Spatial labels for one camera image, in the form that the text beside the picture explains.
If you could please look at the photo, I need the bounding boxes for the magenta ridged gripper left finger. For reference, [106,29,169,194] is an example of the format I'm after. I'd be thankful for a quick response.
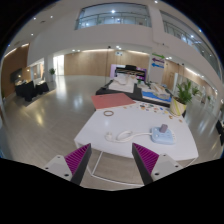
[44,144,92,185]

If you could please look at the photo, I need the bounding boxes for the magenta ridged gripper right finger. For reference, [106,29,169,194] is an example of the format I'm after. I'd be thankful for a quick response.
[132,143,182,185]

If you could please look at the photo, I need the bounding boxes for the grey charger plug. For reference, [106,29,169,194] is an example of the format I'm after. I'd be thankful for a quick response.
[159,124,168,133]

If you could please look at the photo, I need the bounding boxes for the white power strip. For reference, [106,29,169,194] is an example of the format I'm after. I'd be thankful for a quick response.
[151,127,176,145]

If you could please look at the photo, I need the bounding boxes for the white table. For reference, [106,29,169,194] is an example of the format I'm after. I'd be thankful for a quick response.
[74,102,198,161]

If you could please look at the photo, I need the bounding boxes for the potted green plant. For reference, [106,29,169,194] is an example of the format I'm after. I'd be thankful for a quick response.
[170,80,192,116]

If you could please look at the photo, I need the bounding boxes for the blue mat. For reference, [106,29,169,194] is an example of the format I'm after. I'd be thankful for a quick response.
[142,91,171,103]

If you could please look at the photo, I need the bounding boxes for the red mat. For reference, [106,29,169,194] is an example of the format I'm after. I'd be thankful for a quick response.
[91,93,135,110]

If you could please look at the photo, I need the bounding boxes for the black display table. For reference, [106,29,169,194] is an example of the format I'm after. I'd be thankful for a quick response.
[96,82,170,107]

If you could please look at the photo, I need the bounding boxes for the black draped table group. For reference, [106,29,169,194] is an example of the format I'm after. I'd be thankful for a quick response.
[15,81,49,102]

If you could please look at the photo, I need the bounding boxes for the small potted tree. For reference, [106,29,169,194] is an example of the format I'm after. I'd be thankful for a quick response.
[49,68,56,82]

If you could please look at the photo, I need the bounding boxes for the coloured arrow signs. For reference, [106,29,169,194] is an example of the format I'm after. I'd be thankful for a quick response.
[152,53,165,68]

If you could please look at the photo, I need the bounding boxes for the white coiled power cable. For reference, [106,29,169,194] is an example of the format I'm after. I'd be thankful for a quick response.
[105,130,154,144]

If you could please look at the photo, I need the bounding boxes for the wall television screen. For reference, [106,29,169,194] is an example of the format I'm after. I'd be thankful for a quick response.
[10,69,22,83]

